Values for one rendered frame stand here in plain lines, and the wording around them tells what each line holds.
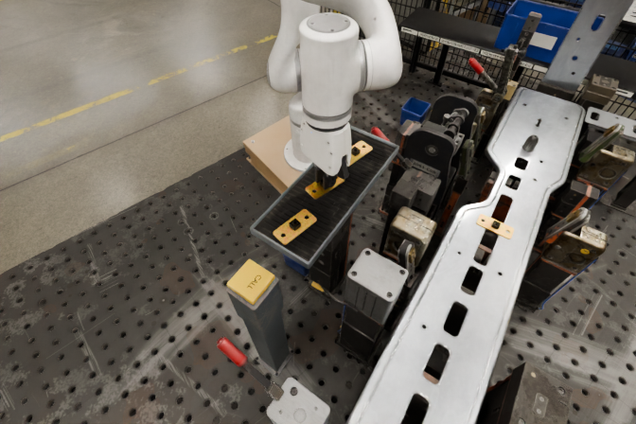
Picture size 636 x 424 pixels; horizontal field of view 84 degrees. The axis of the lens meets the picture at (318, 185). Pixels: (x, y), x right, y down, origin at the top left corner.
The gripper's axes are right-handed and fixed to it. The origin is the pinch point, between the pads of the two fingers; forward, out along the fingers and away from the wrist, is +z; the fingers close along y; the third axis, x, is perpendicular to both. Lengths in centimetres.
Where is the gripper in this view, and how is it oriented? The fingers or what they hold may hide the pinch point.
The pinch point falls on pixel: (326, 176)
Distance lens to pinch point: 73.0
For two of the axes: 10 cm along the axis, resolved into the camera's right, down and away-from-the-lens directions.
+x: 7.7, -4.8, 4.2
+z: 0.0, 6.5, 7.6
